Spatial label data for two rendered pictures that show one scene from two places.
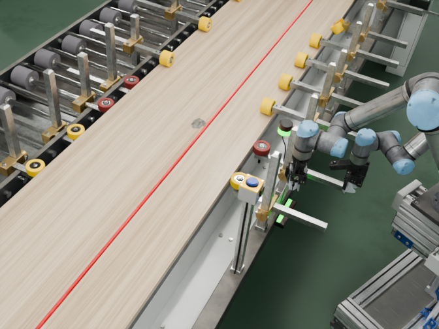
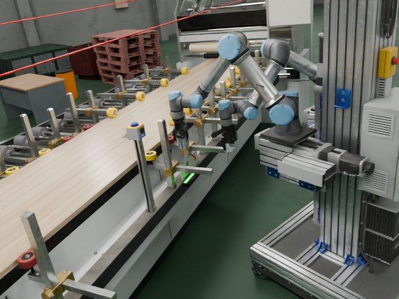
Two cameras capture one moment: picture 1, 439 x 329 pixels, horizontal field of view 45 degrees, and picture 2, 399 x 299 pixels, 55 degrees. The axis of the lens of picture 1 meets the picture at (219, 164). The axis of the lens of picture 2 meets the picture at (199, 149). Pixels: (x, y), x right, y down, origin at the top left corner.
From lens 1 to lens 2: 1.03 m
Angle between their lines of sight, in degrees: 20
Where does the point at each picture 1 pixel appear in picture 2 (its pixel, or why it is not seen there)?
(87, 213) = (40, 184)
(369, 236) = (281, 215)
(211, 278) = not seen: hidden behind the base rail
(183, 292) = (114, 233)
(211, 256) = (138, 212)
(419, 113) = (224, 48)
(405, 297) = (303, 236)
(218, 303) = (134, 229)
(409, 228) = (269, 158)
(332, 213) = (253, 206)
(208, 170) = (129, 153)
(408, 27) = not seen: hidden behind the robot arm
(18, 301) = not seen: outside the picture
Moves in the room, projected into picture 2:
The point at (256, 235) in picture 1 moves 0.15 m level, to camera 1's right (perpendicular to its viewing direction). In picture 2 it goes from (168, 191) to (192, 190)
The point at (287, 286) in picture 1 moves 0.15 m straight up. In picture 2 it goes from (219, 254) to (218, 237)
